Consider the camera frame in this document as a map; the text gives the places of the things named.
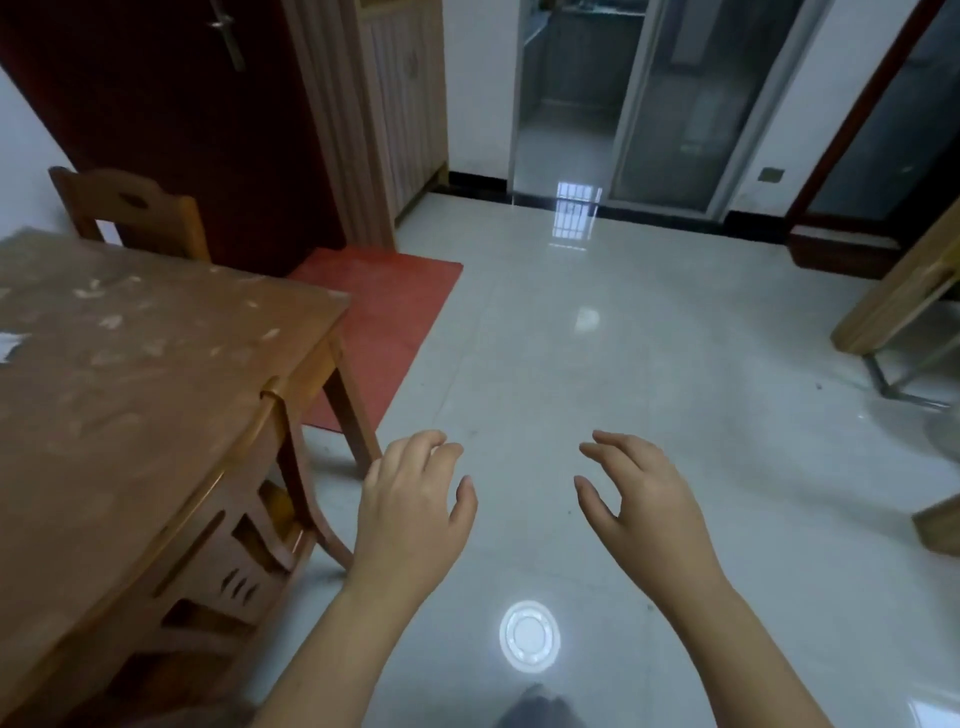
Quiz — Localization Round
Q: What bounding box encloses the sliding glass door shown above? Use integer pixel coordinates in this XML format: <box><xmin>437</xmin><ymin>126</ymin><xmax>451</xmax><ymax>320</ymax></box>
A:
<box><xmin>607</xmin><ymin>0</ymin><xmax>835</xmax><ymax>223</ymax></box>

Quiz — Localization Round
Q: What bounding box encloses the wooden chair with oval cutout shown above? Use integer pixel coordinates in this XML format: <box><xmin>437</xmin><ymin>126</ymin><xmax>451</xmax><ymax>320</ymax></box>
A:
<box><xmin>48</xmin><ymin>166</ymin><xmax>213</xmax><ymax>264</ymax></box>

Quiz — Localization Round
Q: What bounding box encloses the wooden chair with carved back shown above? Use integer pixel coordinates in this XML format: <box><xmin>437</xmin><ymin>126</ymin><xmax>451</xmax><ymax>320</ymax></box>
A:
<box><xmin>45</xmin><ymin>375</ymin><xmax>355</xmax><ymax>728</ymax></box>

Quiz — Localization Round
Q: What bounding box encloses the grey kitchen cabinet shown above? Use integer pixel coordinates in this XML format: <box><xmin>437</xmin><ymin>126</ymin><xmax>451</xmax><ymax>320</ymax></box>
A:
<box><xmin>520</xmin><ymin>0</ymin><xmax>648</xmax><ymax>114</ymax></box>

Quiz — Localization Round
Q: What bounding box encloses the red door mat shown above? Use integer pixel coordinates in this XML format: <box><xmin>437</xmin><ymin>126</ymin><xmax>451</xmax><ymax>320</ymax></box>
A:
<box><xmin>288</xmin><ymin>247</ymin><xmax>465</xmax><ymax>435</ymax></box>

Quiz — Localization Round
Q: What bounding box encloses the grey metal frame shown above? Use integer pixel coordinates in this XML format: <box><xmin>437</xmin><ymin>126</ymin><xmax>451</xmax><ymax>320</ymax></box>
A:
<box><xmin>861</xmin><ymin>346</ymin><xmax>960</xmax><ymax>411</ymax></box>

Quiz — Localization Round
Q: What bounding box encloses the light wooden furniture board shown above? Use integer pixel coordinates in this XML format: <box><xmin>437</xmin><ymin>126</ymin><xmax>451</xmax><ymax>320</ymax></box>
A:
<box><xmin>830</xmin><ymin>196</ymin><xmax>960</xmax><ymax>358</ymax></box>

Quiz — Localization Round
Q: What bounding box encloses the person's left hand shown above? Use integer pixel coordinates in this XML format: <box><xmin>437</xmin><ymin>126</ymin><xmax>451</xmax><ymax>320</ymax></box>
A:
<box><xmin>352</xmin><ymin>429</ymin><xmax>479</xmax><ymax>601</ymax></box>

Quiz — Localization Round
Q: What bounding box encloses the person's right forearm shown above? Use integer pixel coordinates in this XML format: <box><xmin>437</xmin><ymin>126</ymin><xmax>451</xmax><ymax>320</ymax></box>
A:
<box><xmin>656</xmin><ymin>581</ymin><xmax>830</xmax><ymax>728</ymax></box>

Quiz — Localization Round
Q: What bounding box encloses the person's right hand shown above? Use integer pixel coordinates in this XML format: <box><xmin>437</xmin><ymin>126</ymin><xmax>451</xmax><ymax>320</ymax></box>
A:
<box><xmin>573</xmin><ymin>429</ymin><xmax>726</xmax><ymax>612</ymax></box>

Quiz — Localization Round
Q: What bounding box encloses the dark red entrance door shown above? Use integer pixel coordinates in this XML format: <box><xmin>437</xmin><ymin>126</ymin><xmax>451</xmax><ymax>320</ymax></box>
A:
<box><xmin>0</xmin><ymin>0</ymin><xmax>348</xmax><ymax>279</ymax></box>

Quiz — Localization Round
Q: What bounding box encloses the light wooden furniture corner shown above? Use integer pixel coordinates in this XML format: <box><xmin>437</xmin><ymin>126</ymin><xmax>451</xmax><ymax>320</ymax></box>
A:
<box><xmin>910</xmin><ymin>493</ymin><xmax>960</xmax><ymax>558</ymax></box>

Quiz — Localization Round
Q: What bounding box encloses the light wooden slatted cabinet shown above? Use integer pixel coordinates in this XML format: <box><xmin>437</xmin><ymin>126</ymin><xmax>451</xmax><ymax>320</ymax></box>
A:
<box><xmin>359</xmin><ymin>0</ymin><xmax>450</xmax><ymax>223</ymax></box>

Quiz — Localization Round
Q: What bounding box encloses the dark brown door frame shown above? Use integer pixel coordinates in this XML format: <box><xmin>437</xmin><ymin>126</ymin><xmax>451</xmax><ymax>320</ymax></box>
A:
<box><xmin>783</xmin><ymin>0</ymin><xmax>960</xmax><ymax>280</ymax></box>

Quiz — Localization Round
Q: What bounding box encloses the person's left forearm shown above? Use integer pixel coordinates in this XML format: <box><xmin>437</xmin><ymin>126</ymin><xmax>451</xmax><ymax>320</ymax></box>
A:
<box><xmin>243</xmin><ymin>581</ymin><xmax>425</xmax><ymax>728</ymax></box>

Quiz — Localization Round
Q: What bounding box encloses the brown wooden dining table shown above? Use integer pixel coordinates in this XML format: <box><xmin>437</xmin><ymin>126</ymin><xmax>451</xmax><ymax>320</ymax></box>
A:
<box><xmin>0</xmin><ymin>228</ymin><xmax>385</xmax><ymax>728</ymax></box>

